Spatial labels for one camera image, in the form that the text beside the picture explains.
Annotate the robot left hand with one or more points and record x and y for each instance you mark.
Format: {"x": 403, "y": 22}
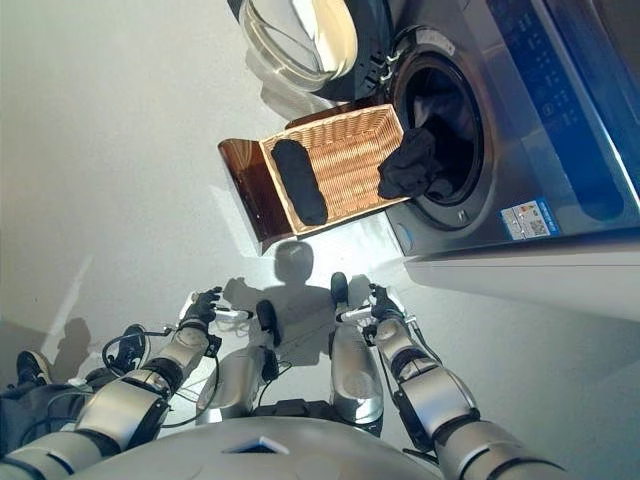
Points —
{"x": 197, "y": 310}

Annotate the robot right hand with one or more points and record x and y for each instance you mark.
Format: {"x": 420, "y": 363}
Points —
{"x": 387, "y": 310}

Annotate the black garment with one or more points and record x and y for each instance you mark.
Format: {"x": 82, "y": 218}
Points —
{"x": 300, "y": 180}
{"x": 410, "y": 165}

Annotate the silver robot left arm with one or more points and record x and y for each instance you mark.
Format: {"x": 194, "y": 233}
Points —
{"x": 125, "y": 400}

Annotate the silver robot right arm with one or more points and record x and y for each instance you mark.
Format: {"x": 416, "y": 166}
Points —
{"x": 440, "y": 400}

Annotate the grey front-load washing machine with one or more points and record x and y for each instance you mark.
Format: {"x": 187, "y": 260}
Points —
{"x": 510, "y": 150}

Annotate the robot right leg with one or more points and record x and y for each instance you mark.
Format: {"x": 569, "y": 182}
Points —
{"x": 352, "y": 375}

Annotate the black sneaker white logo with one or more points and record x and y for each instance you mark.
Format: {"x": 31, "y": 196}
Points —
{"x": 130, "y": 345}
{"x": 32, "y": 367}

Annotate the wicker laundry basket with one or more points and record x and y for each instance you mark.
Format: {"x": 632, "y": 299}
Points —
{"x": 345, "y": 160}

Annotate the rolled black garment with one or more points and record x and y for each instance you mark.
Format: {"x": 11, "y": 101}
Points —
{"x": 300, "y": 180}

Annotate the grey robot torso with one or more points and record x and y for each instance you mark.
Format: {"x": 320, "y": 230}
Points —
{"x": 275, "y": 455}

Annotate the blue white info sticker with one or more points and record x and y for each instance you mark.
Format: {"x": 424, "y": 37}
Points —
{"x": 529, "y": 220}

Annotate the person leg grey trousers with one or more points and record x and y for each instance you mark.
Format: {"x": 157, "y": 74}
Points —
{"x": 45, "y": 405}

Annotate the round glass washer door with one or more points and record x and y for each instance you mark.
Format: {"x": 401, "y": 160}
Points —
{"x": 300, "y": 35}

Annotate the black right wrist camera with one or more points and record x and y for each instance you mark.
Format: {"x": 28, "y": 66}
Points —
{"x": 370, "y": 334}

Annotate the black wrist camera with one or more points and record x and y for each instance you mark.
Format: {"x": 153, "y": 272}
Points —
{"x": 370, "y": 334}
{"x": 214, "y": 346}

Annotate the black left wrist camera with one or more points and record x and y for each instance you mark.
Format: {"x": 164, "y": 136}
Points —
{"x": 214, "y": 346}

